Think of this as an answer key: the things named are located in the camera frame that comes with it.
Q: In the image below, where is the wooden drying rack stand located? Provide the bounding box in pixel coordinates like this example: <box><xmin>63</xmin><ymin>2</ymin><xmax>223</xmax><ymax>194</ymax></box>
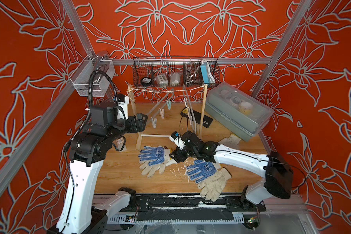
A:
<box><xmin>126</xmin><ymin>84</ymin><xmax>208</xmax><ymax>150</ymax></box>

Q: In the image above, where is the blue dotted glove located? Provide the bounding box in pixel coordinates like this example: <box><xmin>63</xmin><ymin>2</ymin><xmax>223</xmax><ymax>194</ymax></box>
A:
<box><xmin>186</xmin><ymin>160</ymin><xmax>221</xmax><ymax>184</ymax></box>
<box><xmin>138</xmin><ymin>146</ymin><xmax>173</xmax><ymax>166</ymax></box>

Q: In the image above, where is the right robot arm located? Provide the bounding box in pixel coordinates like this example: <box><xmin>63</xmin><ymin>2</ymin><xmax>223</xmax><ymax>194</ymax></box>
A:
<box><xmin>170</xmin><ymin>131</ymin><xmax>293</xmax><ymax>205</ymax></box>

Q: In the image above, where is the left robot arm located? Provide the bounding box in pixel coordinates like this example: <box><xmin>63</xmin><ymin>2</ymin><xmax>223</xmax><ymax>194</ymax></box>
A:
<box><xmin>47</xmin><ymin>70</ymin><xmax>148</xmax><ymax>234</ymax></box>

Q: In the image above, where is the white clothespin clip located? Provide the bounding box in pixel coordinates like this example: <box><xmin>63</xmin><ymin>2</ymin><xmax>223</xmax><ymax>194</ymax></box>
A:
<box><xmin>159</xmin><ymin>108</ymin><xmax>165</xmax><ymax>119</ymax></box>

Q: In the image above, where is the black tool case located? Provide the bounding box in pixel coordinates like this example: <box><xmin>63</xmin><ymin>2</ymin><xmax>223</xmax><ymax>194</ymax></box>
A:
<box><xmin>180</xmin><ymin>107</ymin><xmax>213</xmax><ymax>128</ymax></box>

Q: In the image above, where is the dirty white glove right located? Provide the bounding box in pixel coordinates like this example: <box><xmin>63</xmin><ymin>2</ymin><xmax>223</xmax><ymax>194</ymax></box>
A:
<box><xmin>219</xmin><ymin>134</ymin><xmax>241</xmax><ymax>150</ymax></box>

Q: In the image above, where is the dirty white glove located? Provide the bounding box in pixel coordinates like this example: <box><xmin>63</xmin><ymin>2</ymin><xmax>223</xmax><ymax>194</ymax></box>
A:
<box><xmin>219</xmin><ymin>134</ymin><xmax>241</xmax><ymax>150</ymax></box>
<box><xmin>198</xmin><ymin>167</ymin><xmax>232</xmax><ymax>202</ymax></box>

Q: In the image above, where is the white dice block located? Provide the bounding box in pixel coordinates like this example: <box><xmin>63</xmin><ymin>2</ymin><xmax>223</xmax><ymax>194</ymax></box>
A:
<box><xmin>155</xmin><ymin>74</ymin><xmax>169</xmax><ymax>86</ymax></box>

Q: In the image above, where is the dirty white glove front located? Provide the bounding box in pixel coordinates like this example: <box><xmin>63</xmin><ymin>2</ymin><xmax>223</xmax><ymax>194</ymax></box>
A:
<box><xmin>198</xmin><ymin>167</ymin><xmax>232</xmax><ymax>202</ymax></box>

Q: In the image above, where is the white cotton glove left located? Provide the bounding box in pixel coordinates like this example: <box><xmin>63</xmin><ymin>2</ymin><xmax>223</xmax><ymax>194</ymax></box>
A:
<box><xmin>139</xmin><ymin>155</ymin><xmax>177</xmax><ymax>178</ymax></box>

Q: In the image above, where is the grey plastic storage box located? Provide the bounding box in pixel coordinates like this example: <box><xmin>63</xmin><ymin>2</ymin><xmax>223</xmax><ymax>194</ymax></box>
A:
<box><xmin>205</xmin><ymin>82</ymin><xmax>274</xmax><ymax>141</ymax></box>

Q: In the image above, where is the light blue box in basket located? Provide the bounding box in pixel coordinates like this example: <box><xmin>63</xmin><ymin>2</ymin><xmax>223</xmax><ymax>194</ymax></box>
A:
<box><xmin>200</xmin><ymin>59</ymin><xmax>215</xmax><ymax>84</ymax></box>

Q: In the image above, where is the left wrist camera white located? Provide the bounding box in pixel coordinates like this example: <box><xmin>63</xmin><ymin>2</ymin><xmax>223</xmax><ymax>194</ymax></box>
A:
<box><xmin>118</xmin><ymin>94</ymin><xmax>130</xmax><ymax>120</ymax></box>

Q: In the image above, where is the black wire basket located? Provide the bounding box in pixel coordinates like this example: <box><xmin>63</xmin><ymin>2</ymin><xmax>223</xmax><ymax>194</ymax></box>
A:
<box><xmin>132</xmin><ymin>56</ymin><xmax>221</xmax><ymax>88</ymax></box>

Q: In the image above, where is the metal flexible hose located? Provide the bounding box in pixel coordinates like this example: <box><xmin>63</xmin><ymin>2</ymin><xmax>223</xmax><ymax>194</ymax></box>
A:
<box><xmin>184</xmin><ymin>62</ymin><xmax>201</xmax><ymax>85</ymax></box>

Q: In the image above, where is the clear plastic wall bin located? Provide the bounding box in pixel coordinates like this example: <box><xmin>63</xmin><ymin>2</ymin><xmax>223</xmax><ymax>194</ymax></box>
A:
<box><xmin>68</xmin><ymin>54</ymin><xmax>116</xmax><ymax>98</ymax></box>

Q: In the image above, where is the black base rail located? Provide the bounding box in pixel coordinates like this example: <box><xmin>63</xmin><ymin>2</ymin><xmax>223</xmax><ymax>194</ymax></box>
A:
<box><xmin>121</xmin><ymin>193</ymin><xmax>266</xmax><ymax>221</ymax></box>

